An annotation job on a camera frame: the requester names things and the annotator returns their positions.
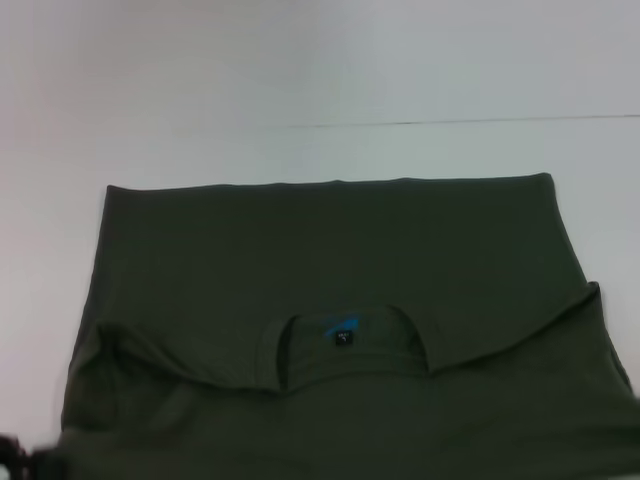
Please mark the dark green printed t-shirt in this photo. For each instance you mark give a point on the dark green printed t-shirt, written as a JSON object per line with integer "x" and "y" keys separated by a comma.
{"x": 340, "y": 375}

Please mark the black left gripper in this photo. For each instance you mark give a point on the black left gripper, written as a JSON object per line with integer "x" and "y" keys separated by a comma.
{"x": 12, "y": 457}

